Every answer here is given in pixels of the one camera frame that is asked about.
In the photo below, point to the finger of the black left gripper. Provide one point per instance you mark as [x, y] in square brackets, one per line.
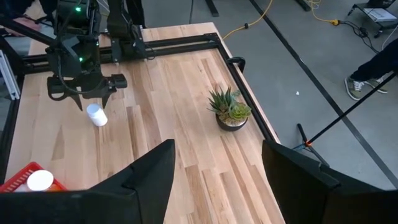
[78, 101]
[106, 99]

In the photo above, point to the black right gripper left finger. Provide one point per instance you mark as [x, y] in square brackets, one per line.
[93, 208]

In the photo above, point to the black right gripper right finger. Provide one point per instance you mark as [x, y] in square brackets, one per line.
[326, 205]

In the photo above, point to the white plastic pill bottle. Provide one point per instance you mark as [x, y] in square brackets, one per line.
[97, 115]

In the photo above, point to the white ball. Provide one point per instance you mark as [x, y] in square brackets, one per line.
[40, 180]

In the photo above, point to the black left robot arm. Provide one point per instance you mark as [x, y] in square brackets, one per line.
[77, 46]

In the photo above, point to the red plastic basket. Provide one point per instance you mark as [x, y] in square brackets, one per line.
[18, 179]

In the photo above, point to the black tripod stand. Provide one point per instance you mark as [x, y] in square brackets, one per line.
[342, 116]

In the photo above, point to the succulent plant in dark pot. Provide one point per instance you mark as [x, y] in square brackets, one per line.
[230, 112]

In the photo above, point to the black table clamp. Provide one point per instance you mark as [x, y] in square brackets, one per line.
[236, 62]

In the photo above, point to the person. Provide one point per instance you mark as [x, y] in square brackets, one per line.
[373, 68]

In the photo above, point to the black cart with papers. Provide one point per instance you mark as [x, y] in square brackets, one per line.
[377, 14]

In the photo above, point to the silver aluminium bracket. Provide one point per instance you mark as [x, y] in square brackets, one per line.
[9, 77]

